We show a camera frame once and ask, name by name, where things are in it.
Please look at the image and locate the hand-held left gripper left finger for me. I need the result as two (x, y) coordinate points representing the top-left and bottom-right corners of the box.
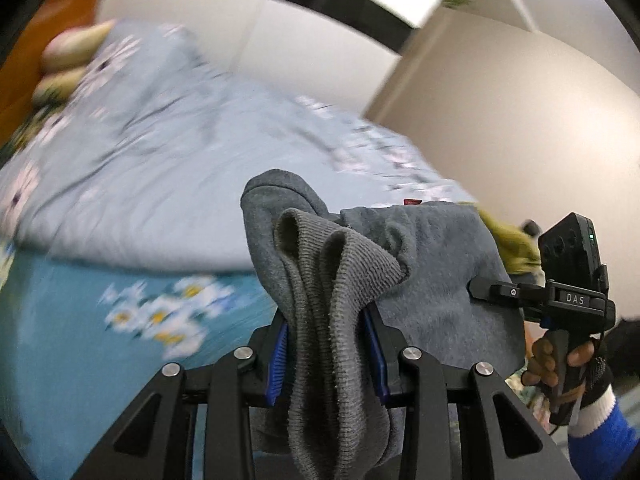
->
(70, 310), (291, 480)

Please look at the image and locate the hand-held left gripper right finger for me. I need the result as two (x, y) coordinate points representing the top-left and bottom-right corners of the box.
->
(362, 305), (571, 480)

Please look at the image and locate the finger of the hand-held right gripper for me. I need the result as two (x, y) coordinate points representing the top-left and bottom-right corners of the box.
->
(467, 278), (550, 310)

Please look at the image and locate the grey knit sweater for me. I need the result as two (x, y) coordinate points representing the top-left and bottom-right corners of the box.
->
(240, 169), (526, 480)

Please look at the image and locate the person's right forearm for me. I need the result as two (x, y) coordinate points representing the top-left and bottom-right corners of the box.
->
(567, 387), (640, 480)

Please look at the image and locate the person's right hand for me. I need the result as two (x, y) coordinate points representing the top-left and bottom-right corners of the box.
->
(520, 332), (615, 410)

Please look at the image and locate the olive green cloth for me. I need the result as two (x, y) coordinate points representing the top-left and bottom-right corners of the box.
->
(477, 207), (543, 276)

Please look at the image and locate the beige door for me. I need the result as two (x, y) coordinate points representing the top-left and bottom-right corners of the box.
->
(362, 10), (640, 321)

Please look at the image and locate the teal floral bedsheet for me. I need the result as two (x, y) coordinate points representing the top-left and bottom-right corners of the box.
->
(0, 105), (556, 480)

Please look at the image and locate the blue floral duvet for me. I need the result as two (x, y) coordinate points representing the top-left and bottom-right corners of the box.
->
(0, 22), (481, 276)

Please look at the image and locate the floral green pillow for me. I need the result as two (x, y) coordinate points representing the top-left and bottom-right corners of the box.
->
(32, 67), (89, 107)

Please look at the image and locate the cream pillow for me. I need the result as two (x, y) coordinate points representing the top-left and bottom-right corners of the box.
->
(42, 20), (118, 72)

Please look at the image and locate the wooden carved headboard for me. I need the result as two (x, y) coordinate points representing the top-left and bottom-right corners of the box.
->
(0, 0), (101, 141)

